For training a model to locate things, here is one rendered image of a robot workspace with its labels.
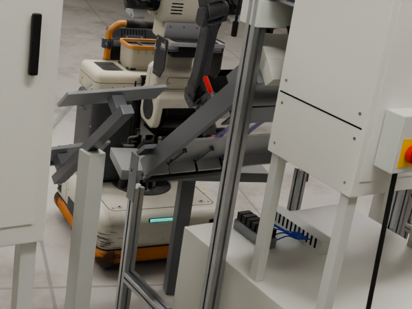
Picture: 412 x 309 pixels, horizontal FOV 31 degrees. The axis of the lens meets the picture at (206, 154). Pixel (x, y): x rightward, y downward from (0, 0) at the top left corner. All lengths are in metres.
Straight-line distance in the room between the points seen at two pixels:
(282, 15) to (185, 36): 1.13
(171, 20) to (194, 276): 1.15
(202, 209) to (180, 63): 0.68
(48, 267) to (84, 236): 0.97
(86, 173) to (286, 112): 0.69
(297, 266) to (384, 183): 0.52
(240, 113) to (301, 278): 0.52
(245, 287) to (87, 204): 0.56
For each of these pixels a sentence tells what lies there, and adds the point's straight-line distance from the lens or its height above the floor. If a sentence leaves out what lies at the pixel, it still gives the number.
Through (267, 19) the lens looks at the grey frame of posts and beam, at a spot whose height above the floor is 1.33.
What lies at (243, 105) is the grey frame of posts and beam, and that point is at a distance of 2.03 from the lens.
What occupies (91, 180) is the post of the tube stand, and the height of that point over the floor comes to 0.75.
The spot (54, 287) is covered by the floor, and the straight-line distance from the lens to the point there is 3.21.
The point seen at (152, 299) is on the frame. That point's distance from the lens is 2.57.
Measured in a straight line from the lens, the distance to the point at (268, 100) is 2.31.
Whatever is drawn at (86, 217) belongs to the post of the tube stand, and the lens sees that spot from 2.37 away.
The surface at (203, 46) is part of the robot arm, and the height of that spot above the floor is 1.10.
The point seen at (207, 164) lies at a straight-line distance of 2.72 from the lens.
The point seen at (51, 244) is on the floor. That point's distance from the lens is 3.54.
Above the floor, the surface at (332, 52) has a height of 1.31.
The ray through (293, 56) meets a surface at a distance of 1.92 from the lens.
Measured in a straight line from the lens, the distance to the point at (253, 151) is 2.81.
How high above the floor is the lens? 1.64
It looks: 20 degrees down
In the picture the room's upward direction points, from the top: 9 degrees clockwise
